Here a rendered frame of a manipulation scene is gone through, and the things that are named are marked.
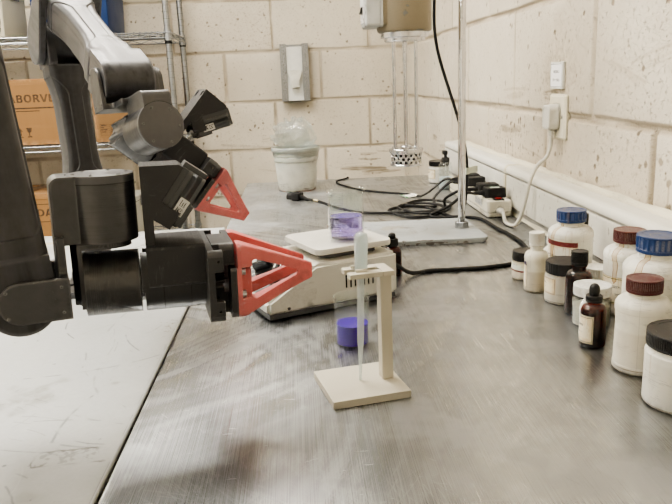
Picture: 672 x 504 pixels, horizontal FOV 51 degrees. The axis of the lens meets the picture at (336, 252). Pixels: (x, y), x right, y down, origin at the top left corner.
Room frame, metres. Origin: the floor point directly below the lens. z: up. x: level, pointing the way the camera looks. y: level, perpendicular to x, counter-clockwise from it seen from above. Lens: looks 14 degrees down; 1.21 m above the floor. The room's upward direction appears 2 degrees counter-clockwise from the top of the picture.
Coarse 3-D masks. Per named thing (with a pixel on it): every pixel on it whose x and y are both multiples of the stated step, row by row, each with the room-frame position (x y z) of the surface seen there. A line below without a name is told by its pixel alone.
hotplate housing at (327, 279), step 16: (304, 256) 0.96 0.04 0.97; (320, 256) 0.95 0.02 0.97; (336, 256) 0.95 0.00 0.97; (352, 256) 0.95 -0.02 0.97; (368, 256) 0.95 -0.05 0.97; (384, 256) 0.96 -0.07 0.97; (320, 272) 0.92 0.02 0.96; (336, 272) 0.93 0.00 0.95; (304, 288) 0.91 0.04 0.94; (320, 288) 0.92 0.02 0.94; (336, 288) 0.93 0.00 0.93; (352, 288) 0.94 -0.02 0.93; (368, 288) 0.95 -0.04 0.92; (272, 304) 0.88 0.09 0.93; (288, 304) 0.89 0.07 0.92; (304, 304) 0.90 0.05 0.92; (320, 304) 0.92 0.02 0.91
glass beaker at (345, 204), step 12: (336, 192) 1.00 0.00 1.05; (348, 192) 1.01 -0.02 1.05; (360, 192) 0.97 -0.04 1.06; (336, 204) 0.96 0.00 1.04; (348, 204) 0.96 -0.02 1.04; (360, 204) 0.97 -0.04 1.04; (336, 216) 0.96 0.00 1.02; (348, 216) 0.96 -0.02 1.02; (360, 216) 0.97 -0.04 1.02; (336, 228) 0.96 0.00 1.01; (348, 228) 0.96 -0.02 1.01; (360, 228) 0.97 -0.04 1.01; (336, 240) 0.96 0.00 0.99; (348, 240) 0.96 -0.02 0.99
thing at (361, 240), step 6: (360, 234) 0.67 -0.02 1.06; (366, 234) 0.67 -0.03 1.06; (360, 240) 0.67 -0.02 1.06; (366, 240) 0.67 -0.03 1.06; (360, 246) 0.67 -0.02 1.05; (366, 246) 0.67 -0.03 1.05; (360, 252) 0.67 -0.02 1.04; (366, 252) 0.67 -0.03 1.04; (360, 258) 0.67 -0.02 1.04; (366, 258) 0.67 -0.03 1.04; (354, 264) 0.67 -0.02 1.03; (360, 264) 0.67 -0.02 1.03; (366, 264) 0.67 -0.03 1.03
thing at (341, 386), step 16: (352, 272) 0.67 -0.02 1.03; (368, 272) 0.66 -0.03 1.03; (384, 272) 0.66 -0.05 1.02; (384, 288) 0.67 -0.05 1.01; (384, 304) 0.67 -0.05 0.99; (384, 320) 0.67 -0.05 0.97; (384, 336) 0.67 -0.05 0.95; (384, 352) 0.67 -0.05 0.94; (336, 368) 0.71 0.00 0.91; (352, 368) 0.70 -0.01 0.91; (368, 368) 0.70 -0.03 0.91; (384, 368) 0.67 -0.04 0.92; (320, 384) 0.67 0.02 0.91; (336, 384) 0.67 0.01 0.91; (352, 384) 0.66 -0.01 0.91; (368, 384) 0.66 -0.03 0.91; (384, 384) 0.66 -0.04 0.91; (400, 384) 0.66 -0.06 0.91; (336, 400) 0.63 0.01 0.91; (352, 400) 0.63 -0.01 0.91; (368, 400) 0.63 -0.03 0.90; (384, 400) 0.64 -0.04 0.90
